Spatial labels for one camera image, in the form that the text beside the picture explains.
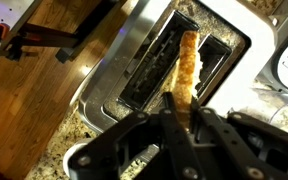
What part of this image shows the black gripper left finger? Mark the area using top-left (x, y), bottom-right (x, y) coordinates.
top-left (67, 92), bottom-right (202, 180)

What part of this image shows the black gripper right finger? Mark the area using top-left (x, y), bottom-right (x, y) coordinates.
top-left (189, 96), bottom-right (288, 180)

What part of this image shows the brown bread slice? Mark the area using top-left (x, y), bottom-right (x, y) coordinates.
top-left (169, 30), bottom-right (204, 133)

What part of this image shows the stainless steel two-slot toaster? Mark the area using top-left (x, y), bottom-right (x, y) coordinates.
top-left (77, 0), bottom-right (276, 135)

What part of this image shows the black orange bar clamp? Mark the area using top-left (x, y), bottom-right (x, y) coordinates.
top-left (0, 22), bottom-right (85, 64)

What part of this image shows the white perforated base plate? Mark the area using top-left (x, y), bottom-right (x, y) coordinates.
top-left (0, 0), bottom-right (43, 33)

